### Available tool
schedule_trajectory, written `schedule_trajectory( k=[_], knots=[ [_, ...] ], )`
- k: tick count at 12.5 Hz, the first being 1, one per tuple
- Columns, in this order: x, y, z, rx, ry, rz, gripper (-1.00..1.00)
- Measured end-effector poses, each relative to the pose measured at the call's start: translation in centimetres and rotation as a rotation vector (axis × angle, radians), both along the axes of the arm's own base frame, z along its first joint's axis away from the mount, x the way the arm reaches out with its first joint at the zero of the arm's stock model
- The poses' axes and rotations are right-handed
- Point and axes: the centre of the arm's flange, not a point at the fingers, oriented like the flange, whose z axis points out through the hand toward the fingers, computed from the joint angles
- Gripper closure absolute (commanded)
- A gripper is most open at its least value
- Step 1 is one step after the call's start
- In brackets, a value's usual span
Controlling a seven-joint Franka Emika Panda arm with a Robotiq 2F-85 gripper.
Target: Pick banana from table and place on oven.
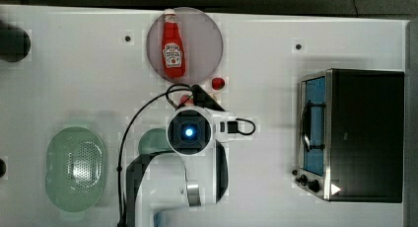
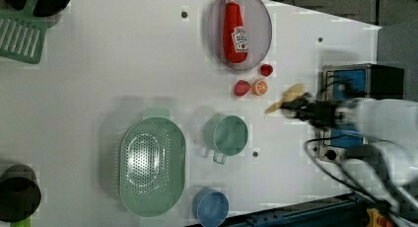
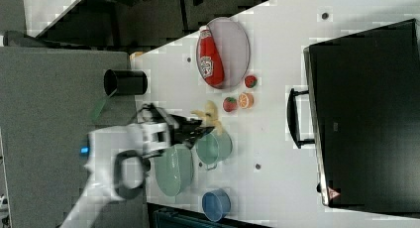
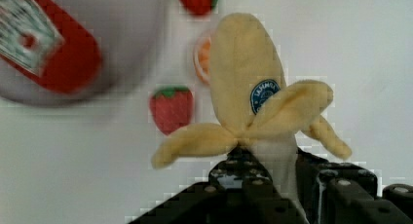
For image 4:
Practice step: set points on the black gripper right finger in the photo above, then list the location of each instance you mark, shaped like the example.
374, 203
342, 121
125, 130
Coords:
344, 193

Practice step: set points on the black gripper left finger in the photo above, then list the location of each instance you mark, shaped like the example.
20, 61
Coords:
239, 190

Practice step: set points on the yellow plush peeled banana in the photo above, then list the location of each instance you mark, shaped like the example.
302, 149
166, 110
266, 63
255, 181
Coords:
255, 108

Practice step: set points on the light red plush strawberry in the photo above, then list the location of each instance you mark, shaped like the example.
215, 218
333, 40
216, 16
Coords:
171, 108

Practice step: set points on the plush orange slice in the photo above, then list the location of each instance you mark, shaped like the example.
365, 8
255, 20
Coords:
201, 58

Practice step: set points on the dark red plush strawberry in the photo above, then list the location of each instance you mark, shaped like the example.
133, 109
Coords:
199, 7

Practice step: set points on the red plush ketchup bottle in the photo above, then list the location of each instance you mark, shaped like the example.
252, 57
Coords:
48, 46

